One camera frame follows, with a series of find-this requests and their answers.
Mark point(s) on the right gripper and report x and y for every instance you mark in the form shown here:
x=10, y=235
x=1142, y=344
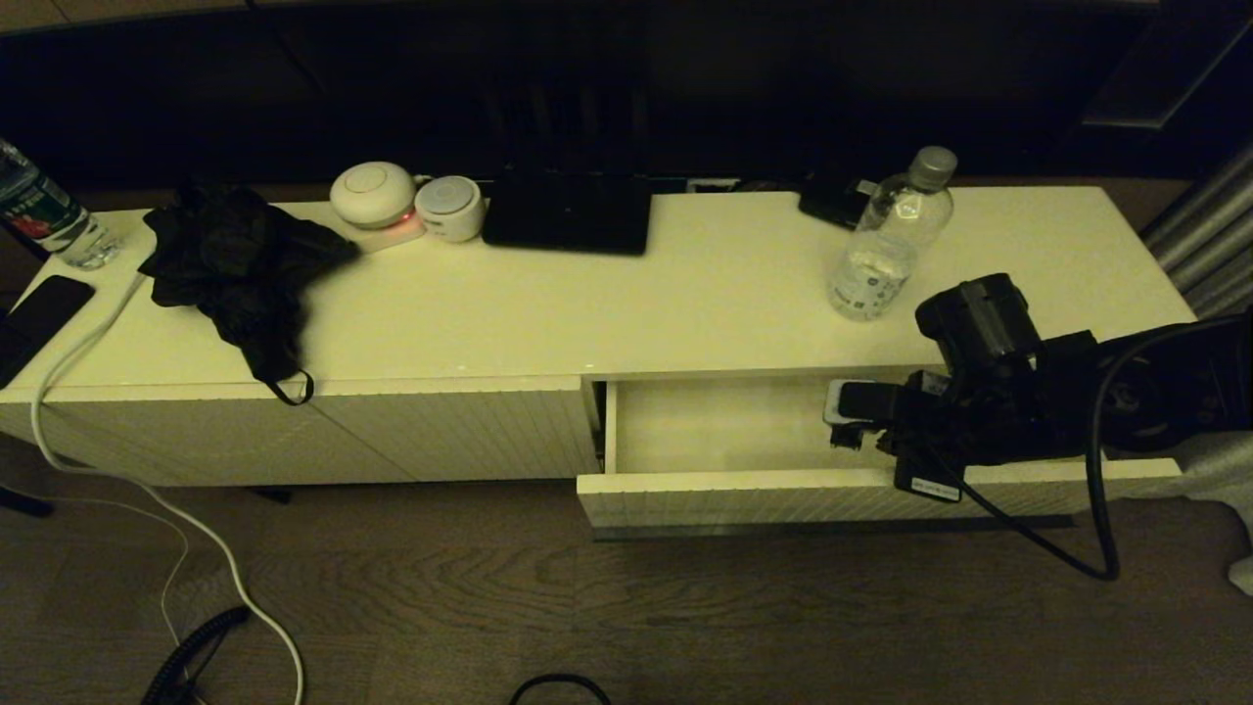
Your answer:
x=930, y=441

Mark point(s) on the clear bottle with grey cap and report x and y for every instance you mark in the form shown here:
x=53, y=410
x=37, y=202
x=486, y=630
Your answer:
x=876, y=255

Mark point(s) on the white low cabinet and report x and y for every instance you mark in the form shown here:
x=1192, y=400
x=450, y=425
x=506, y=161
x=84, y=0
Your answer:
x=587, y=313

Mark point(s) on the small black device with sticker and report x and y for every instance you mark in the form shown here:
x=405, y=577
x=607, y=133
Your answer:
x=827, y=206

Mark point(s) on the black rectangular set-top box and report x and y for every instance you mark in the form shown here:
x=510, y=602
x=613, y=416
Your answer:
x=568, y=218

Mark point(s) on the white ribbed cabinet front panel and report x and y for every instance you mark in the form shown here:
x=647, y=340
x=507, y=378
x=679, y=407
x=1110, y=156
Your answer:
x=196, y=436
x=489, y=431

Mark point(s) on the large black television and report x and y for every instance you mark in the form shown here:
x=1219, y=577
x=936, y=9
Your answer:
x=685, y=88

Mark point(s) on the grey curtain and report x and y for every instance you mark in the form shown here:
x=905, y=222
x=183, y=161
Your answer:
x=1204, y=255

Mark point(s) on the white cylindrical speaker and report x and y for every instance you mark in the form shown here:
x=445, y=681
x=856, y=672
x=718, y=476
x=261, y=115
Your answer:
x=450, y=209

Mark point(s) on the white power strip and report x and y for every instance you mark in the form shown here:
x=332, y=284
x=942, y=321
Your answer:
x=396, y=236

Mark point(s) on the white dome-shaped device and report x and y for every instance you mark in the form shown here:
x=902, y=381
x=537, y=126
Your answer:
x=372, y=194

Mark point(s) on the black smartphone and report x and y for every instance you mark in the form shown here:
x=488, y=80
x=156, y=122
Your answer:
x=39, y=318

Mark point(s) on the water bottle with red label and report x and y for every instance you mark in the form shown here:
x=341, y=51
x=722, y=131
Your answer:
x=39, y=211

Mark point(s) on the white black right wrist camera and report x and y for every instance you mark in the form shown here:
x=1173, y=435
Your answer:
x=861, y=401

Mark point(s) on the black rectangular frame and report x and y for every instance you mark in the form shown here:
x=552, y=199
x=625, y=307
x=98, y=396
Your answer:
x=1126, y=108

